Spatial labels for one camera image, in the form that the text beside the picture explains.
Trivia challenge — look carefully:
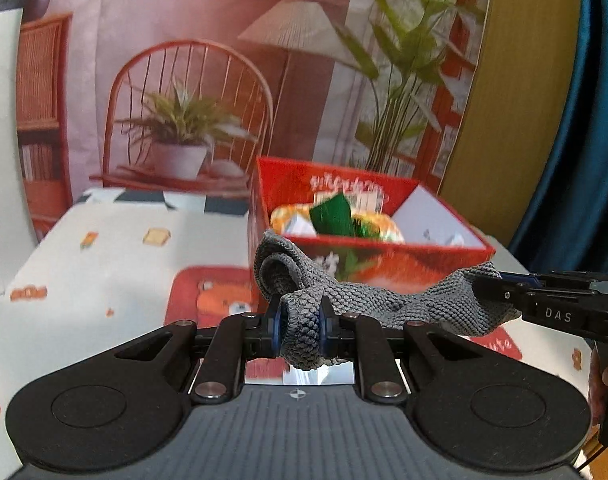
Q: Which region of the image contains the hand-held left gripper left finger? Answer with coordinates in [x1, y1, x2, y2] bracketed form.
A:
[104, 304, 285, 405]

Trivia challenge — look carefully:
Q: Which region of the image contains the teal curtain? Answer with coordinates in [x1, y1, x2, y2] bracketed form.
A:
[509, 0, 608, 276]

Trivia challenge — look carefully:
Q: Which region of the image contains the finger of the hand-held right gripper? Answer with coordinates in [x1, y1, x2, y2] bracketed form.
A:
[472, 274, 535, 318]
[500, 269, 601, 289]

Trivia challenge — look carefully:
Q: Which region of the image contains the red strawberry cardboard box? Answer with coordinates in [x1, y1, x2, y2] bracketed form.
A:
[246, 156, 497, 301]

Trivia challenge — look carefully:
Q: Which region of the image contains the green tinsel garland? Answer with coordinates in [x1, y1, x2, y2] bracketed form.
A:
[309, 192, 367, 238]

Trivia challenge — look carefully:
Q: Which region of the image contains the orange plush toy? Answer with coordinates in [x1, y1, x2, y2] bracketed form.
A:
[270, 202, 405, 245]

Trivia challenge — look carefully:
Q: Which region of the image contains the grey knitted cloth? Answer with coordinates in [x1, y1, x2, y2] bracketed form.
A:
[254, 230, 522, 373]

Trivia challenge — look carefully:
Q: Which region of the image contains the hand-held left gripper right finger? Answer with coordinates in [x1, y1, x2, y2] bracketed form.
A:
[317, 302, 510, 405]

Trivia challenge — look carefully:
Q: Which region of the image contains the wooden wall panel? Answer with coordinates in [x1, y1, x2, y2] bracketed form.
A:
[441, 0, 585, 248]

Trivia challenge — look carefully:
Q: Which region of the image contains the printed room backdrop cloth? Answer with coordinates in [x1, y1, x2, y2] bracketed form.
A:
[16, 0, 490, 241]

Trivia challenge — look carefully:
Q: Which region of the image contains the bear print tablecloth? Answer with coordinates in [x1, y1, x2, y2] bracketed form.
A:
[0, 187, 600, 466]

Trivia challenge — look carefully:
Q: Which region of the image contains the person's right hand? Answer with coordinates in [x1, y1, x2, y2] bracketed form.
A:
[586, 347, 608, 421]

